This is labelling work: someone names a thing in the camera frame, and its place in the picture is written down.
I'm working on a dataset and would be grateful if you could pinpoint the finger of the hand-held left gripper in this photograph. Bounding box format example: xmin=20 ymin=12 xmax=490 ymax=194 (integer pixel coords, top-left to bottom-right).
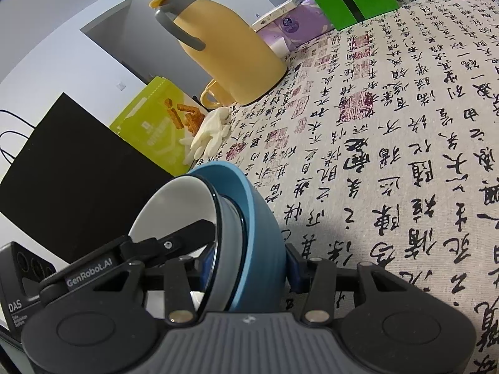
xmin=38 ymin=218 xmax=217 ymax=293

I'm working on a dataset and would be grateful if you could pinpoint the yellow-green snack box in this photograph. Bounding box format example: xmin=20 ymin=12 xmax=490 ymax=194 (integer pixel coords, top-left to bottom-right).
xmin=109 ymin=77 xmax=207 ymax=177

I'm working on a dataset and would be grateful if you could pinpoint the yellow mug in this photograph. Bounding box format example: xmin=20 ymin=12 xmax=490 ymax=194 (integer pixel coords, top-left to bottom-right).
xmin=200 ymin=79 xmax=235 ymax=110

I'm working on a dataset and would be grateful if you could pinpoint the yellow thermos jug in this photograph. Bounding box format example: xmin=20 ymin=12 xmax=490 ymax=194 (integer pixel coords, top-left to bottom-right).
xmin=149 ymin=0 xmax=289 ymax=107

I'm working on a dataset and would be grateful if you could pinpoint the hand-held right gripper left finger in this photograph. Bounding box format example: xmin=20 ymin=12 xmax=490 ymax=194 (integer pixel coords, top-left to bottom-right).
xmin=94 ymin=253 xmax=213 ymax=325

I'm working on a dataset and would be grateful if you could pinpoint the purple tissue pack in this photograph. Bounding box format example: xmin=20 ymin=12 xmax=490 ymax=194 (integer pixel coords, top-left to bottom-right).
xmin=257 ymin=0 xmax=336 ymax=53

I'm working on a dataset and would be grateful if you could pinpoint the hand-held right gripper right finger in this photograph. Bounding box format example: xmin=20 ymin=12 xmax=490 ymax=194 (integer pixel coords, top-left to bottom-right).
xmin=286 ymin=242 xmax=422 ymax=326

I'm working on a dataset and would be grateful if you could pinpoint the blue bowl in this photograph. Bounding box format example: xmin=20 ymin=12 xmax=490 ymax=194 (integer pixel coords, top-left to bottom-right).
xmin=190 ymin=161 xmax=288 ymax=313

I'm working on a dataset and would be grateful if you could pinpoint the cream rubber glove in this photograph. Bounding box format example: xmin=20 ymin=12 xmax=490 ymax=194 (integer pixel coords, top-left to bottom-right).
xmin=179 ymin=107 xmax=232 ymax=161

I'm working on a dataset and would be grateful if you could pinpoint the white flat box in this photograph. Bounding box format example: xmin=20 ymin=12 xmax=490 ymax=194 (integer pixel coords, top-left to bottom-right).
xmin=251 ymin=0 xmax=303 ymax=29

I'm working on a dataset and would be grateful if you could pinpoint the black paper bag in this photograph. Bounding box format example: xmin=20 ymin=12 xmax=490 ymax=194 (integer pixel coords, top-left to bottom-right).
xmin=0 ymin=93 xmax=190 ymax=267

